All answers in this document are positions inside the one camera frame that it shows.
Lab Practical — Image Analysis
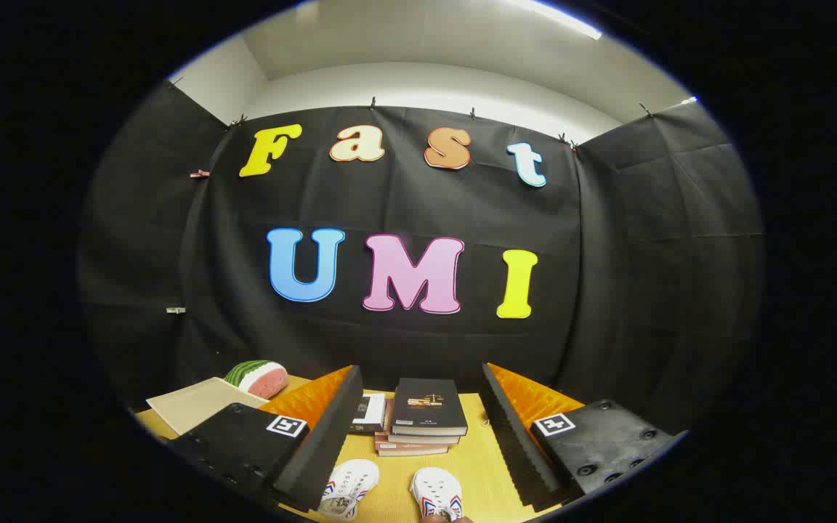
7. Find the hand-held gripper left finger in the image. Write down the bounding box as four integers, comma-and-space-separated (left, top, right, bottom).
168, 365, 365, 513

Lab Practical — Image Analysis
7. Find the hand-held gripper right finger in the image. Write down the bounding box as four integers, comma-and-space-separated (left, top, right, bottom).
479, 362, 690, 511

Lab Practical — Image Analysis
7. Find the white canvas shoe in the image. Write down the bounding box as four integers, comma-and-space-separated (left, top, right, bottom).
410, 467, 464, 522
318, 458, 381, 521

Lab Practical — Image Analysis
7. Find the beige fabric storage box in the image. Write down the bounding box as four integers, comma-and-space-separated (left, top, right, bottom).
146, 376, 270, 437

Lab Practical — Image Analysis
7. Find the white portrait cover book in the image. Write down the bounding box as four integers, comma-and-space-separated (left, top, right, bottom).
349, 393, 388, 435

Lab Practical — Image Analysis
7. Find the brown book with white label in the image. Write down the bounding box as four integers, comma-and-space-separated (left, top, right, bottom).
375, 434, 450, 458

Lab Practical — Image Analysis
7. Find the watermelon slice plush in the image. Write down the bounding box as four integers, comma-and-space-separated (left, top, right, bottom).
224, 360, 289, 400

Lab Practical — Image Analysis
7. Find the dark brown cover book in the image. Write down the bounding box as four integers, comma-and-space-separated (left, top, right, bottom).
386, 429, 461, 446

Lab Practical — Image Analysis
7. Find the black cover book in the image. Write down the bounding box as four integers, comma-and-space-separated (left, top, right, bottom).
389, 378, 469, 437

